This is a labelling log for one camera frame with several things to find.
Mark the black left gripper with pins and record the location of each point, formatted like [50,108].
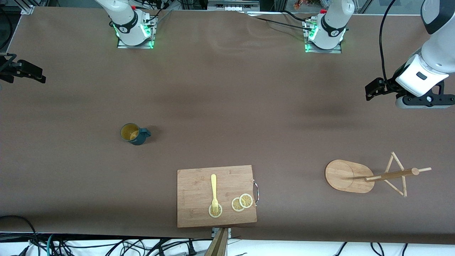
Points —
[390,86]

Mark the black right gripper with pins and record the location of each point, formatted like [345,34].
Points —
[10,68]

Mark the teal cup yellow inside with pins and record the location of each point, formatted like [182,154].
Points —
[140,138]

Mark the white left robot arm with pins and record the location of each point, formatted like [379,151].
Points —
[437,53]

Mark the wooden cup rack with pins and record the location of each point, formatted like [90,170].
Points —
[344,176]

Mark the grey power strip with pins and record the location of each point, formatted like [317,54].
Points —
[233,7]

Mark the lemon slice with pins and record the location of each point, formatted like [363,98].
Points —
[246,201]
[218,213]
[235,205]

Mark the yellow plastic fork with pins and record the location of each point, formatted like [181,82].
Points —
[213,185]

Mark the bamboo cutting board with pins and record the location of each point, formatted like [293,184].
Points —
[195,192]

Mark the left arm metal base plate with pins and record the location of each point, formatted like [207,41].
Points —
[336,51]

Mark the aluminium frame profile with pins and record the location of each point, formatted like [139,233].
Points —
[27,10]

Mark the metal post bracket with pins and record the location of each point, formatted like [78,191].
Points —
[229,233]

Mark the wooden camera post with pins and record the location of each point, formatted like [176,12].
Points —
[218,245]

